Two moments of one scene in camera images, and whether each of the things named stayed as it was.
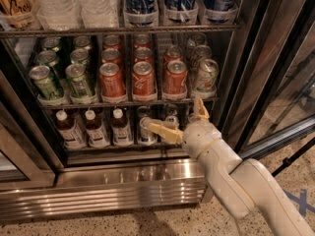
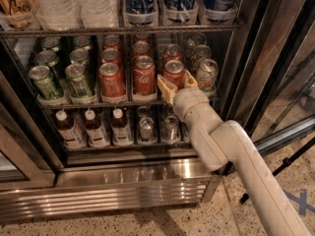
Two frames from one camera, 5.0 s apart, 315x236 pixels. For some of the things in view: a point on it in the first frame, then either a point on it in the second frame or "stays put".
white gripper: [201, 137] to [188, 102]
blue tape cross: [300, 201] stays put
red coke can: [175, 77] stays put
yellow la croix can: [18, 5] stays put
